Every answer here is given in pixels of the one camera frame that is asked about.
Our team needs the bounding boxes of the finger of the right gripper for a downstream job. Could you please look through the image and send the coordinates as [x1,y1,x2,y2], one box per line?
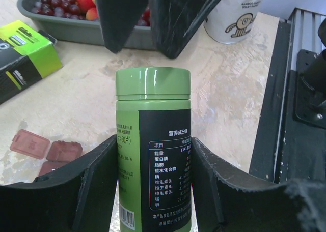
[148,0,221,59]
[95,0,150,53]

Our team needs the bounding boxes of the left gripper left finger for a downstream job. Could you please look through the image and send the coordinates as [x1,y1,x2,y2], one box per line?
[1,135,118,231]

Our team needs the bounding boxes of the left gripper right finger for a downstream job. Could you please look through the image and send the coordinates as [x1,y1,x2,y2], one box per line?
[191,138,325,231]

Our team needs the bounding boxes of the red weekly pill organizer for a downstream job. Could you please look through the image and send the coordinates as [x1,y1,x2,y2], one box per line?
[10,129,83,176]

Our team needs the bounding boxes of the green pill bottle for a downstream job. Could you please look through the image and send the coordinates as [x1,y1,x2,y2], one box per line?
[116,67,192,231]

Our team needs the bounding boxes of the peach red fruit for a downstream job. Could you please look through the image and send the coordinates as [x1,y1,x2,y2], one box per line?
[85,7,98,21]

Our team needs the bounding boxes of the white paper cup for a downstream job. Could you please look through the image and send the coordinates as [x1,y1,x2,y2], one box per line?
[204,0,262,44]

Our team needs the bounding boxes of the dark red grapes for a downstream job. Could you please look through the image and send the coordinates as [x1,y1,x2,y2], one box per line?
[31,0,151,27]

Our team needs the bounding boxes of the grey fruit tray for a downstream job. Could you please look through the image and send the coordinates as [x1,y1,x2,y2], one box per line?
[17,0,155,50]

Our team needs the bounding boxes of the black green carton box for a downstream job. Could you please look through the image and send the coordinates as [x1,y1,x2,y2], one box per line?
[1,20,63,104]

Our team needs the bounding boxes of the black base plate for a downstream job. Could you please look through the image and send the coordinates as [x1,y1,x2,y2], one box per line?
[249,21,325,183]

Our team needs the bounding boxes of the aluminium frame rail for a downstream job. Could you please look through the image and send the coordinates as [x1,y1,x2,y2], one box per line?
[288,8,325,70]

